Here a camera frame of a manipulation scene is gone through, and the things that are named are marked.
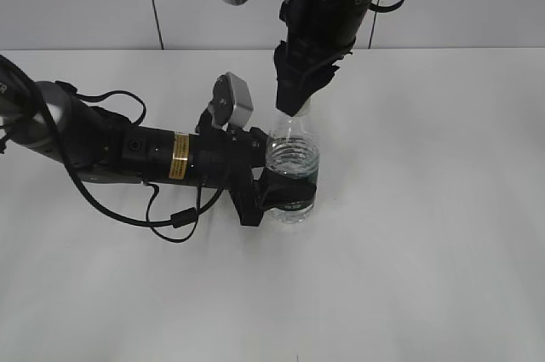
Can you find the clear water bottle green label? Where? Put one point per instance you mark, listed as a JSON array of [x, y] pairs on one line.
[[292, 147]]

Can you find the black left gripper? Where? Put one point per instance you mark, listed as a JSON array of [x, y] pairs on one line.
[[225, 160]]

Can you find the white green bottle cap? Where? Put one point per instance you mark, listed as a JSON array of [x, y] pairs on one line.
[[305, 108]]

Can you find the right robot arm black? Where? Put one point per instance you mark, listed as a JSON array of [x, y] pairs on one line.
[[319, 33]]

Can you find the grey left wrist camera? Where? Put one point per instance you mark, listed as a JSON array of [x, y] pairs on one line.
[[231, 102]]

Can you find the left robot arm black grey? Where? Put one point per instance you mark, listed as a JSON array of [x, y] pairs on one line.
[[98, 146]]

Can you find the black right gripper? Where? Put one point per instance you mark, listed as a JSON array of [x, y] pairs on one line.
[[305, 61]]

